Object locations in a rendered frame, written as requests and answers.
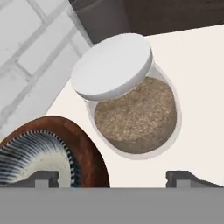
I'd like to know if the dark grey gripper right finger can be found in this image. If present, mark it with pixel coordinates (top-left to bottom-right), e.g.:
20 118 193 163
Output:
165 170 223 189

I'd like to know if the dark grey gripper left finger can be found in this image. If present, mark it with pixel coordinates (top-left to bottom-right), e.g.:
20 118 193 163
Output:
6 170 60 189

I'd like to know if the brown bowl with striped inside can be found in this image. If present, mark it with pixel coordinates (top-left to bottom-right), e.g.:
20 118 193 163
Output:
0 115 111 189

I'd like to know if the glass jar with white lid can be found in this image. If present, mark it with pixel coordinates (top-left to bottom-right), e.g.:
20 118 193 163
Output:
70 32 182 161

